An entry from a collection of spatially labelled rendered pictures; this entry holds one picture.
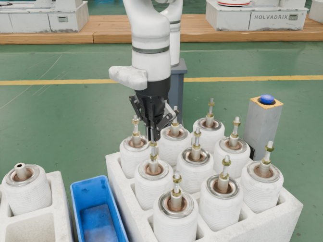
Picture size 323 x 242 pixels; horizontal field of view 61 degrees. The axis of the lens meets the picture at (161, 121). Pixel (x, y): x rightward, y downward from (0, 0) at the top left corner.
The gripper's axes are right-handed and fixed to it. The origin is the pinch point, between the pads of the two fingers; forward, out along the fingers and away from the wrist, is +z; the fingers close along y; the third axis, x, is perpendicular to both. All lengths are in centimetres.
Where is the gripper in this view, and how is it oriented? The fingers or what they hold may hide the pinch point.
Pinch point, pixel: (153, 133)
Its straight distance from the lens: 61.6
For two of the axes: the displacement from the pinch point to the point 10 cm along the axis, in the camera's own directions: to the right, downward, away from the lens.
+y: -7.2, -3.6, 6.0
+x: -7.0, 3.8, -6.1
